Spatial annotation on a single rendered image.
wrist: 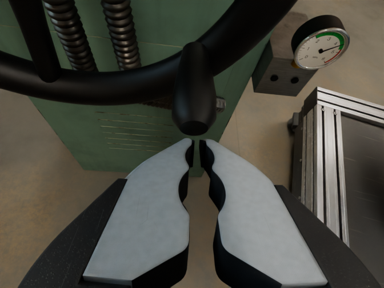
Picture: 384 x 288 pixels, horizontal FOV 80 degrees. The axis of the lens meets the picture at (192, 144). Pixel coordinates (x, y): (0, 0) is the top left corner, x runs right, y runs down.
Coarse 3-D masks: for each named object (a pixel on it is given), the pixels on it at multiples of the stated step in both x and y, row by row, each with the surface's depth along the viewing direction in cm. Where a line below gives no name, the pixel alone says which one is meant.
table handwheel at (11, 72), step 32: (32, 0) 13; (256, 0) 12; (288, 0) 12; (32, 32) 14; (224, 32) 14; (256, 32) 13; (0, 64) 17; (32, 64) 18; (160, 64) 17; (224, 64) 15; (32, 96) 18; (64, 96) 18; (96, 96) 18; (128, 96) 18; (160, 96) 18
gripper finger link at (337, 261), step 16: (288, 192) 9; (288, 208) 8; (304, 208) 8; (304, 224) 8; (320, 224) 8; (320, 240) 7; (336, 240) 7; (320, 256) 7; (336, 256) 7; (352, 256) 7; (336, 272) 6; (352, 272) 6; (368, 272) 6
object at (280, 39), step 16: (288, 16) 39; (304, 16) 40; (288, 32) 37; (272, 48) 34; (288, 48) 35; (272, 64) 35; (288, 64) 35; (256, 80) 40; (272, 80) 37; (288, 80) 38; (304, 80) 38
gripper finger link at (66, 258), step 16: (112, 192) 8; (96, 208) 8; (112, 208) 8; (80, 224) 7; (96, 224) 7; (64, 240) 7; (80, 240) 7; (96, 240) 7; (48, 256) 6; (64, 256) 6; (80, 256) 6; (32, 272) 6; (48, 272) 6; (64, 272) 6; (80, 272) 6
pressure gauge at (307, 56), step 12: (312, 24) 28; (324, 24) 27; (336, 24) 27; (300, 36) 29; (312, 36) 27; (324, 36) 27; (336, 36) 27; (348, 36) 27; (300, 48) 29; (312, 48) 29; (324, 48) 29; (336, 48) 29; (300, 60) 31; (312, 60) 31; (324, 60) 31; (336, 60) 30
